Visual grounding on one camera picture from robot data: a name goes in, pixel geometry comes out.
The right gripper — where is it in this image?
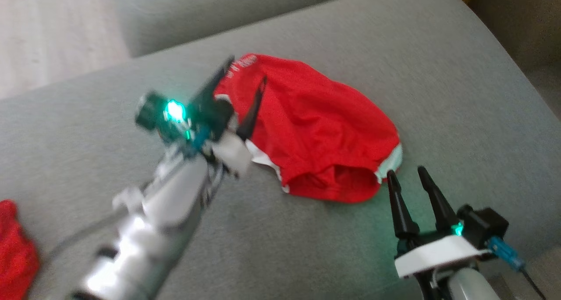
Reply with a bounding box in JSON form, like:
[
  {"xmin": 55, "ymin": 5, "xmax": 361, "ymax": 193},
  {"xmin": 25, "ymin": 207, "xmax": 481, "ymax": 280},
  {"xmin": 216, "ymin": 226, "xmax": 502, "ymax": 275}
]
[{"xmin": 387, "ymin": 166, "xmax": 494, "ymax": 300}]

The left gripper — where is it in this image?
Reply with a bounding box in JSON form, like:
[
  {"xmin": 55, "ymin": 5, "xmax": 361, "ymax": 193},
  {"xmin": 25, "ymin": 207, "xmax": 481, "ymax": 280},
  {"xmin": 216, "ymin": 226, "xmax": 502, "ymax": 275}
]
[{"xmin": 135, "ymin": 56, "xmax": 268, "ymax": 178}]

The red and white jersey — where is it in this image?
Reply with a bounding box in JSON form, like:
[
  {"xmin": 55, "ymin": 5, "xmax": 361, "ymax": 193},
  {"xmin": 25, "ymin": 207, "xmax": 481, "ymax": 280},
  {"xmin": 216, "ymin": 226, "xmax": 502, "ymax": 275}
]
[{"xmin": 213, "ymin": 53, "xmax": 403, "ymax": 204}]

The crumpled red garment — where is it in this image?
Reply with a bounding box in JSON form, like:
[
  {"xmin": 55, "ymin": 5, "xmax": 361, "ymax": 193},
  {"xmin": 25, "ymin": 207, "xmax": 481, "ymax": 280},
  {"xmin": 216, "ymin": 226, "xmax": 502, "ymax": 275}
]
[{"xmin": 0, "ymin": 199, "xmax": 41, "ymax": 300}]

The grey sofa ottoman cushion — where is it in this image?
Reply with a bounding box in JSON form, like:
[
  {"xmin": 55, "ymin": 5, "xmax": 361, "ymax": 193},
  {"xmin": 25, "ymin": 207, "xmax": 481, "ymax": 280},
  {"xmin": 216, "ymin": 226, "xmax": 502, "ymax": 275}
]
[{"xmin": 0, "ymin": 0, "xmax": 561, "ymax": 300}]

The black cable with blue plug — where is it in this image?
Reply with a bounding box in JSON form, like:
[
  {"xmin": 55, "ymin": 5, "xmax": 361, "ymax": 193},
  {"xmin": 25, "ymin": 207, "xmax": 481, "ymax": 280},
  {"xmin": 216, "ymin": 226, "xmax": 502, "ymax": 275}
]
[{"xmin": 488, "ymin": 236, "xmax": 546, "ymax": 300}]

